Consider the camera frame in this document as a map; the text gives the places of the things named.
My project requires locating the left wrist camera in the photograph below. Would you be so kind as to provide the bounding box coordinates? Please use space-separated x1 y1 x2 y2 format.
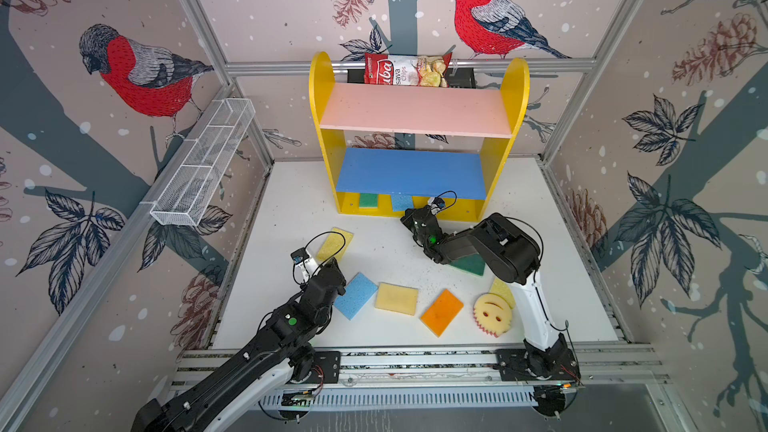
291 247 318 285

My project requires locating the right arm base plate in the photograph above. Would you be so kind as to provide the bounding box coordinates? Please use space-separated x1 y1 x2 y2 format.
495 349 581 382

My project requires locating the red cassava chips bag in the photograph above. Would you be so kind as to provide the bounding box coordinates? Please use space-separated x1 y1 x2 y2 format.
364 53 452 88

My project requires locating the orange sponge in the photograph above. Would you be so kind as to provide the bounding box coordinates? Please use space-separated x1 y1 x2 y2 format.
420 289 464 337

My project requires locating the yellow smiley face sponge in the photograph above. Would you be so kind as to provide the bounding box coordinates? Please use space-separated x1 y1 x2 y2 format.
473 293 513 338

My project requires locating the yellow sponge far left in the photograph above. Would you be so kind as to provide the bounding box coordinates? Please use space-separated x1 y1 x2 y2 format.
315 227 354 262

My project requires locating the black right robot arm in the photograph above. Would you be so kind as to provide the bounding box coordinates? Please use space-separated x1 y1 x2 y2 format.
400 204 581 382

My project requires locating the blue sponge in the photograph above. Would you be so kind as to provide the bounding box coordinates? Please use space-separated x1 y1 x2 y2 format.
334 273 378 320
391 195 414 212

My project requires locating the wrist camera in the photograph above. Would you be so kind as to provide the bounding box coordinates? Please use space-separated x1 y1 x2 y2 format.
291 247 318 285
428 197 446 215

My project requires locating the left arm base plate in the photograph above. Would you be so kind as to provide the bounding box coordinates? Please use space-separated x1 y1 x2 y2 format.
287 350 341 386

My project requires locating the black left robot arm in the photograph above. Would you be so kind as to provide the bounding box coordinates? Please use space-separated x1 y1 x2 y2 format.
131 258 347 431

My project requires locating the pale yellow sponge centre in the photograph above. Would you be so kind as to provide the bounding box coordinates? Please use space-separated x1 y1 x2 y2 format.
375 283 419 316

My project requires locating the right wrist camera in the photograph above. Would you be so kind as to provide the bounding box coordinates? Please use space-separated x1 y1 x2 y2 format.
428 197 446 215

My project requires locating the white wire mesh basket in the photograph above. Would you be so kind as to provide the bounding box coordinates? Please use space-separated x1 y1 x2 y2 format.
150 98 255 227

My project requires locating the yellow shelf with coloured boards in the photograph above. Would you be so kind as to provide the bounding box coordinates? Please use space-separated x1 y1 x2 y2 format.
308 52 530 222

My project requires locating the dark green sponge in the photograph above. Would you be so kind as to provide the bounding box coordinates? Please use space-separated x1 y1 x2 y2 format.
450 254 486 277

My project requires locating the black plastic basket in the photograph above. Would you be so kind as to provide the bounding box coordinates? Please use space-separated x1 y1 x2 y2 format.
347 68 477 89

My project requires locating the yellow sponge right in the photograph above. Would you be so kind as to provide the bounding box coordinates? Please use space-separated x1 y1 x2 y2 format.
489 277 515 309

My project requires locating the light green sponge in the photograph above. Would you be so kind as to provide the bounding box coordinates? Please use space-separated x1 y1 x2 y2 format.
359 193 379 209

